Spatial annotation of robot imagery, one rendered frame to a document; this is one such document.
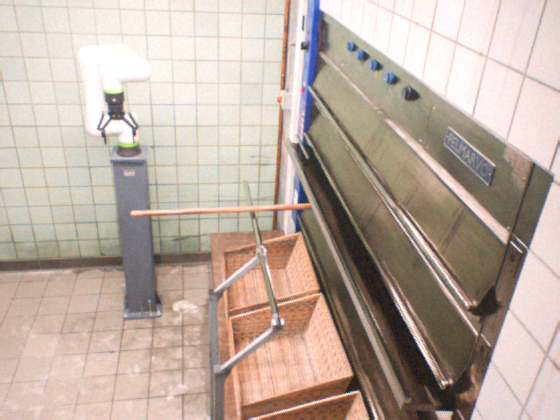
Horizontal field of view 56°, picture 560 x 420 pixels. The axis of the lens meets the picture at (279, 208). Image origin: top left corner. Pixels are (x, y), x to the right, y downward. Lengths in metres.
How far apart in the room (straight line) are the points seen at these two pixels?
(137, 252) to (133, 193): 0.44
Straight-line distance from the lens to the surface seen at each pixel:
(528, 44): 1.19
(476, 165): 1.35
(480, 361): 1.38
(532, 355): 1.20
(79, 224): 4.21
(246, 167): 3.94
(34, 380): 3.60
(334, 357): 2.46
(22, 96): 3.87
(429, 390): 1.55
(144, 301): 3.79
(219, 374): 2.13
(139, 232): 3.47
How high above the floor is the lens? 2.49
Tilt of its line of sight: 29 degrees down
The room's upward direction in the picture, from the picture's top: 4 degrees clockwise
